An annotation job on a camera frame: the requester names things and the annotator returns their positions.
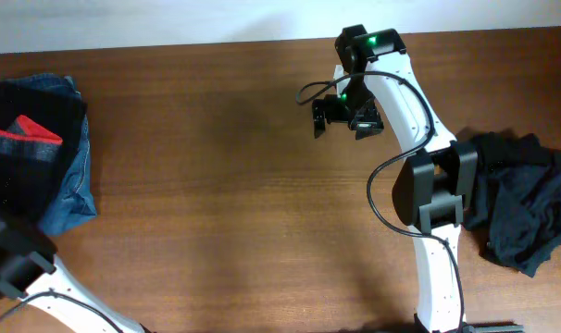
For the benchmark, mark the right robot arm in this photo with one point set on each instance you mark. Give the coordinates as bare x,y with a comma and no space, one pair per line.
434,187

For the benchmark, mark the folded blue jeans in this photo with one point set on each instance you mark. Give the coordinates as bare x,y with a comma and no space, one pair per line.
74,204

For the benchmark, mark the black leggings red waistband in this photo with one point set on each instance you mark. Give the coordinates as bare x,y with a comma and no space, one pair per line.
28,153

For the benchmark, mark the crumpled black garment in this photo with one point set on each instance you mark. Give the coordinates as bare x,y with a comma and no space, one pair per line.
517,200

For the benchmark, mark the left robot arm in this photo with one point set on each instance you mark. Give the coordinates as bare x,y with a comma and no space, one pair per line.
32,273

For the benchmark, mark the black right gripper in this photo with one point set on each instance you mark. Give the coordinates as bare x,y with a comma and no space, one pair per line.
343,117

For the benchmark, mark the folded black garment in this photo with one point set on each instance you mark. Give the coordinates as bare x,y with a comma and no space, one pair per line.
60,114

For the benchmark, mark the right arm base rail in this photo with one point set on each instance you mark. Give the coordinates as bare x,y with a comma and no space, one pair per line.
493,328

